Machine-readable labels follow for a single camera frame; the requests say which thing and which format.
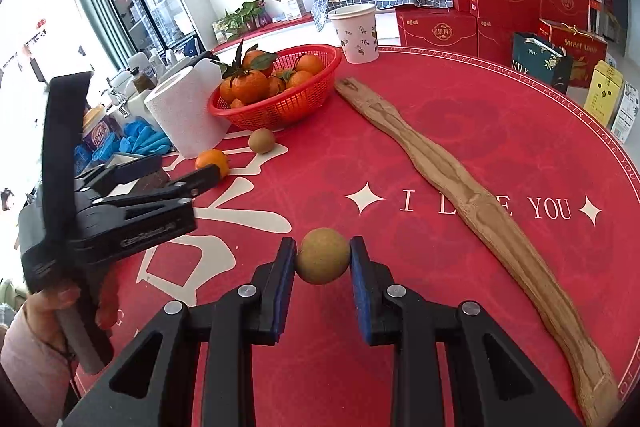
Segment pink sleeve forearm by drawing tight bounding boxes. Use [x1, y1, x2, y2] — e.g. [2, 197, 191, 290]
[1, 306, 77, 426]

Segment left hand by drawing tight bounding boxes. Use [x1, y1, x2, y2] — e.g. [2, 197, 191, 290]
[25, 270, 119, 351]

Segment grey rectangular tray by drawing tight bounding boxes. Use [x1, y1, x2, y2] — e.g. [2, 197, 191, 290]
[75, 153, 169, 196]

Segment orange on table far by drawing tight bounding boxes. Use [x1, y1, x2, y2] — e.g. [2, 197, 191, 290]
[195, 148, 230, 179]

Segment milk tea cup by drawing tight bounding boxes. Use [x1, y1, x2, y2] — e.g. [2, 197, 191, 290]
[82, 105, 113, 152]

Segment blue rubber gloves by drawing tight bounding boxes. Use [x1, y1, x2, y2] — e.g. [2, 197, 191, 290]
[74, 118, 174, 174]

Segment white bag with buckle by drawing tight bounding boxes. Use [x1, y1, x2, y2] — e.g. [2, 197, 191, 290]
[104, 52, 165, 127]

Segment white paper towel roll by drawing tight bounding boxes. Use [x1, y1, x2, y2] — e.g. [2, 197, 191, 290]
[144, 58, 230, 159]

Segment long wooden stick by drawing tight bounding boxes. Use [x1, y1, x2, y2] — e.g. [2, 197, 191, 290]
[335, 78, 620, 426]

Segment red plastic basket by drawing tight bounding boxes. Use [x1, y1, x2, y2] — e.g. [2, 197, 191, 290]
[207, 43, 343, 131]

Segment tangerines with leaves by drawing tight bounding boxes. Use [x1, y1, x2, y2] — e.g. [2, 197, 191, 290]
[212, 42, 326, 108]

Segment green potted plant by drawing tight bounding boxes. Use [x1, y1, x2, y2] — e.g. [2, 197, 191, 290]
[213, 0, 272, 41]

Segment white paper cup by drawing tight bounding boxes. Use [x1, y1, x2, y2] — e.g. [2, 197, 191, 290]
[328, 3, 378, 65]

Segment yellow small box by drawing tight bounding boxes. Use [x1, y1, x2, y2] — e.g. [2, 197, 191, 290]
[584, 61, 624, 127]

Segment dark green gift bag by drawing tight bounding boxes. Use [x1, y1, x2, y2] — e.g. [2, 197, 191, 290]
[512, 32, 574, 94]

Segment red gift bag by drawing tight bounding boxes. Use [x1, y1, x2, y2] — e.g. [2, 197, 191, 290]
[538, 18, 608, 88]

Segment red gift boxes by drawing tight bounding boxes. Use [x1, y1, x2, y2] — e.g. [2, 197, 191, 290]
[396, 0, 592, 65]

